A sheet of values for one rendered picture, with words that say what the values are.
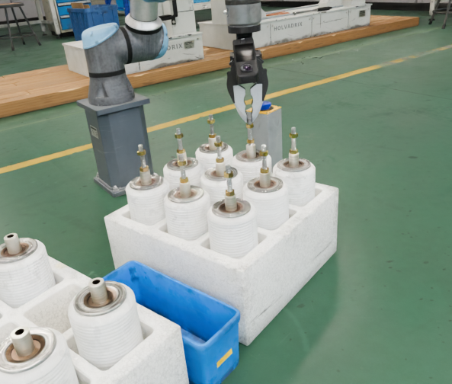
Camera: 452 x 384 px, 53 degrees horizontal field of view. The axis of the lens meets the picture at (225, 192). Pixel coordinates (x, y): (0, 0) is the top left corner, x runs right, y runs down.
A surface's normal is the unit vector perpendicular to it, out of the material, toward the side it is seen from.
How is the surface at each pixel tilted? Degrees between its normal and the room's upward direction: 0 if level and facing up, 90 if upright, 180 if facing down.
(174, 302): 88
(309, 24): 90
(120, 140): 90
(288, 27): 90
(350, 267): 0
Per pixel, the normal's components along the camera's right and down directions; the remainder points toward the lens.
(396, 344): -0.07, -0.89
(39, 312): 0.79, 0.22
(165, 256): -0.62, 0.39
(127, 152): 0.58, 0.32
